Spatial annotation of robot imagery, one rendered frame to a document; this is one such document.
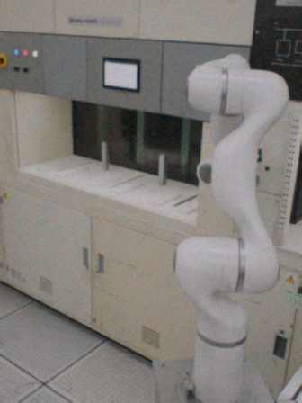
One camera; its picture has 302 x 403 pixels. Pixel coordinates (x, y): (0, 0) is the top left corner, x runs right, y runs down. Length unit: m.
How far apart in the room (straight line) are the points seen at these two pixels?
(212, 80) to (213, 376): 0.67
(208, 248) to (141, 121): 1.64
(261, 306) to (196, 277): 0.95
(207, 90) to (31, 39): 1.49
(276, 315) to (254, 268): 0.92
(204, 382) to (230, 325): 0.18
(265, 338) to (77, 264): 1.05
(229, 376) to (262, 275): 0.27
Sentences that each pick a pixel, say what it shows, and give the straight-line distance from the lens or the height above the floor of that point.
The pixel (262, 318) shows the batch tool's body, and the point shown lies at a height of 0.55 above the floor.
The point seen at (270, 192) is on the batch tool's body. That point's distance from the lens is 1.77.
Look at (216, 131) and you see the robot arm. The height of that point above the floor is 1.35.
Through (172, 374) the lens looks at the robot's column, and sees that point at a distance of 1.33.
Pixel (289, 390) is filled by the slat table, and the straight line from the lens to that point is 1.35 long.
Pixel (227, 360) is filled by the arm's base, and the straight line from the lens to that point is 1.16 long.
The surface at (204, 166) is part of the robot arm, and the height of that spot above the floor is 1.22.
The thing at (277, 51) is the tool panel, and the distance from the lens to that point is 1.69.
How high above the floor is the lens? 1.63
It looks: 21 degrees down
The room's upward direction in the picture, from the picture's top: 2 degrees clockwise
